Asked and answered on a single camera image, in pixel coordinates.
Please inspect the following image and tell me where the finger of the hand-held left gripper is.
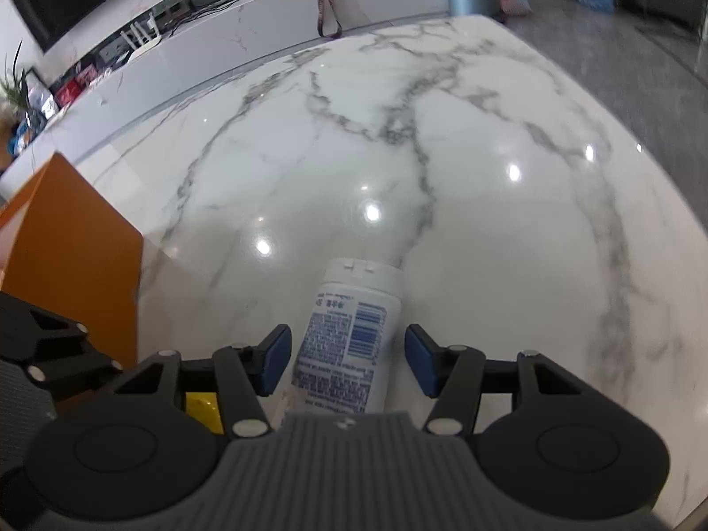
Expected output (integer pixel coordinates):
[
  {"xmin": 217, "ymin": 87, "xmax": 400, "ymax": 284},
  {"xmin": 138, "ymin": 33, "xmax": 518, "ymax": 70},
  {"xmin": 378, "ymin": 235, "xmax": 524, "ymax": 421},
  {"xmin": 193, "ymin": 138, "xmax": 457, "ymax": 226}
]
[{"xmin": 19, "ymin": 300, "xmax": 124, "ymax": 415}]

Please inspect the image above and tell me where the blue packet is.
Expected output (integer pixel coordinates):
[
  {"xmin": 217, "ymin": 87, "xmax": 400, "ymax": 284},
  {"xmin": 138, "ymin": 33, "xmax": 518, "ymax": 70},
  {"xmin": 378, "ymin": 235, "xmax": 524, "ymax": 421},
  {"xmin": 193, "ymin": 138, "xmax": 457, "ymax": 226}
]
[{"xmin": 8, "ymin": 119, "xmax": 32, "ymax": 156}]

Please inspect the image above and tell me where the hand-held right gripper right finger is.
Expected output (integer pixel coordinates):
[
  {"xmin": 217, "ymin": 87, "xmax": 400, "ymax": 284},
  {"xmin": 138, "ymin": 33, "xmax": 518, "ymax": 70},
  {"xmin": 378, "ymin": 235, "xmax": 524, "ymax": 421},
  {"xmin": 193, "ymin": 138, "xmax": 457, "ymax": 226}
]
[{"xmin": 404, "ymin": 323, "xmax": 594, "ymax": 437}]

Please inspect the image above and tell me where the red box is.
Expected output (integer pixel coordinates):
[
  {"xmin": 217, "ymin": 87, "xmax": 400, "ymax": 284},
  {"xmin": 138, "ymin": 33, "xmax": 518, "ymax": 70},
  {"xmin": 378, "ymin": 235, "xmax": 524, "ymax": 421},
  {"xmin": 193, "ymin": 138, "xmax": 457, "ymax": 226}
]
[{"xmin": 55, "ymin": 78, "xmax": 84, "ymax": 106}]

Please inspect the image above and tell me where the white marble tv cabinet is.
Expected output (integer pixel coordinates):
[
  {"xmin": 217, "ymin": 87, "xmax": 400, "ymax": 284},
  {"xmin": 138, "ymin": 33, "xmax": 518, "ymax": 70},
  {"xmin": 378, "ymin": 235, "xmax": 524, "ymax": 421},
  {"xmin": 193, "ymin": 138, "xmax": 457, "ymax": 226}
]
[{"xmin": 0, "ymin": 0, "xmax": 450, "ymax": 181}]

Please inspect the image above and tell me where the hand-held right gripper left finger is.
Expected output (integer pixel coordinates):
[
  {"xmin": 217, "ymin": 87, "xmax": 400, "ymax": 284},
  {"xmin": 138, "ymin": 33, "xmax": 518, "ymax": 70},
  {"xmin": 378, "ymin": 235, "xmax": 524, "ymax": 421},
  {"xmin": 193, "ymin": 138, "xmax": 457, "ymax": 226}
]
[{"xmin": 113, "ymin": 324, "xmax": 293, "ymax": 439}]

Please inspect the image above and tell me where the white router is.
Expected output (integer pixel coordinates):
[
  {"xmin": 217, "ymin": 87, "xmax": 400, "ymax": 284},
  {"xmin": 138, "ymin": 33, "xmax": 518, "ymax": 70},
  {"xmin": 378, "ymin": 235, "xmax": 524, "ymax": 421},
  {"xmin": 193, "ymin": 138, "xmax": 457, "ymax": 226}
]
[{"xmin": 118, "ymin": 15, "xmax": 162, "ymax": 51}]

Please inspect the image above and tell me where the yellow item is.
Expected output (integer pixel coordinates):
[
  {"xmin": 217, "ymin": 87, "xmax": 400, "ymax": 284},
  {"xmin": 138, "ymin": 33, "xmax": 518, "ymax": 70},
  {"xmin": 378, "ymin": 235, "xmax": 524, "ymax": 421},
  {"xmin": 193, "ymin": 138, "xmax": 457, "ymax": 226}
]
[{"xmin": 185, "ymin": 392, "xmax": 225, "ymax": 435}]

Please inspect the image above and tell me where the white plastic bottle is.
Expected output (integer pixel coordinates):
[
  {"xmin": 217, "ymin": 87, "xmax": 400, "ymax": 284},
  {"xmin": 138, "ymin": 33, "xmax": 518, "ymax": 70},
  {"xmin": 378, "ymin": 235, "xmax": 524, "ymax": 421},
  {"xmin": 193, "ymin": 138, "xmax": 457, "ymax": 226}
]
[{"xmin": 290, "ymin": 257, "xmax": 404, "ymax": 416}]

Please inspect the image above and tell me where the black picture frame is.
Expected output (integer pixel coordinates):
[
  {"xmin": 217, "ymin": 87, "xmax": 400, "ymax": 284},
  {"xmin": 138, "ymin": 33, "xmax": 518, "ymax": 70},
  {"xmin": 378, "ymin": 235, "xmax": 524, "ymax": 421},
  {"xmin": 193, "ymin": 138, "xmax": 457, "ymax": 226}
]
[{"xmin": 24, "ymin": 66, "xmax": 61, "ymax": 120}]

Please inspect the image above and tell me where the green potted plant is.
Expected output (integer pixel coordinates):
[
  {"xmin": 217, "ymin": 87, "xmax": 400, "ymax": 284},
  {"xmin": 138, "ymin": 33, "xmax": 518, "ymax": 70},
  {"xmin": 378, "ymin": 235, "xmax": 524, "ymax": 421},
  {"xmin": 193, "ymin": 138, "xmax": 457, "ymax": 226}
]
[{"xmin": 0, "ymin": 40, "xmax": 35, "ymax": 123}]

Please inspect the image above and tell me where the orange box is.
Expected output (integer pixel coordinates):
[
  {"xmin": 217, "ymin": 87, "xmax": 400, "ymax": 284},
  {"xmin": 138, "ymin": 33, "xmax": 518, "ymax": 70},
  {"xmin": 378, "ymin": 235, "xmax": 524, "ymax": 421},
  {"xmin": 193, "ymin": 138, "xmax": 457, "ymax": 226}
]
[{"xmin": 0, "ymin": 152, "xmax": 146, "ymax": 371}]

